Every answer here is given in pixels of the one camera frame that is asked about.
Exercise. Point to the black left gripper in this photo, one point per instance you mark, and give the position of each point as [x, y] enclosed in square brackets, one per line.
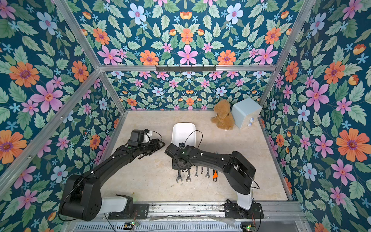
[156, 146]

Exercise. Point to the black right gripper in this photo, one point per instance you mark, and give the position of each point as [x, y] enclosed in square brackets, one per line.
[173, 151]

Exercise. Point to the large silver open-end wrench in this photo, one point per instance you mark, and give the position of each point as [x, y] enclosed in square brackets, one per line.
[179, 177]

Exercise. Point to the short silver open-end wrench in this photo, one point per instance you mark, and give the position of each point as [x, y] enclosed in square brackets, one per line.
[196, 172]

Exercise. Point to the white plastic storage box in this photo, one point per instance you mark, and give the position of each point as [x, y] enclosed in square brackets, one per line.
[184, 133]

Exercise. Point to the medium silver combination wrench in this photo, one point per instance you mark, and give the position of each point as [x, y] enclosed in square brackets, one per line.
[207, 173]

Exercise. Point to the orange-handled adjustable wrench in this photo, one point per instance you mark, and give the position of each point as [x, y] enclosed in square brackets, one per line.
[215, 175]

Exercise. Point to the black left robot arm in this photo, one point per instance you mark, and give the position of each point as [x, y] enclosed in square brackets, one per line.
[82, 198]

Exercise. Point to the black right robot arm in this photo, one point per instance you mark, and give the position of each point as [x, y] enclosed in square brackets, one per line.
[239, 172]

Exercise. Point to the light blue cube box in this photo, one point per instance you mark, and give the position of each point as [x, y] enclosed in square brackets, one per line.
[246, 112]

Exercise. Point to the brown teddy bear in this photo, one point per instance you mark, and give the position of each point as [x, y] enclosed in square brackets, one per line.
[223, 119]

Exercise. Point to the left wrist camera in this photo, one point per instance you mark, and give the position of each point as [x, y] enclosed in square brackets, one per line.
[139, 137]

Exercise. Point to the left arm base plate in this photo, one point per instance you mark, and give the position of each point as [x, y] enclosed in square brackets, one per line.
[132, 211]

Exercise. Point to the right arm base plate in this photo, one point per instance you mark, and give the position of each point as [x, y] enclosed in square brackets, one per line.
[232, 210]

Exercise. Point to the black hook rail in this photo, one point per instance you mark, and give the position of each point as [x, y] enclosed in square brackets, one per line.
[185, 68]

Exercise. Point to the perforated metal front rail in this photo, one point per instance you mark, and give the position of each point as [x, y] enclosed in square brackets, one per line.
[165, 226]

